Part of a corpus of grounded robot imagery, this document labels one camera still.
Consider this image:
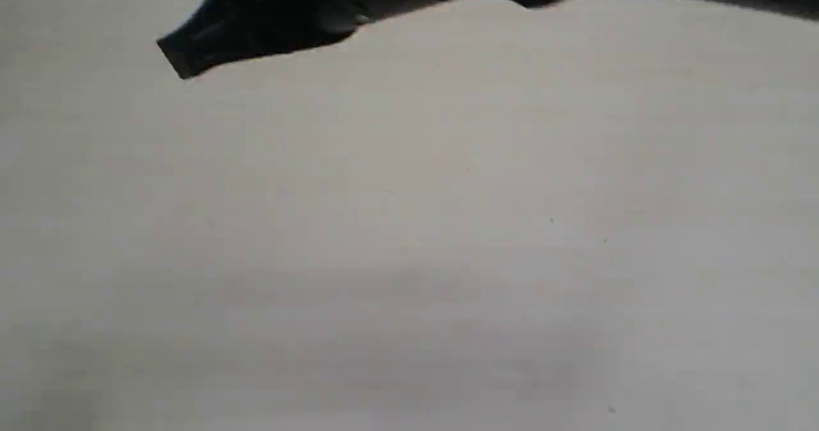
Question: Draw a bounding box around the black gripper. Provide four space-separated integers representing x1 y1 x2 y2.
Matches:
156 0 487 81

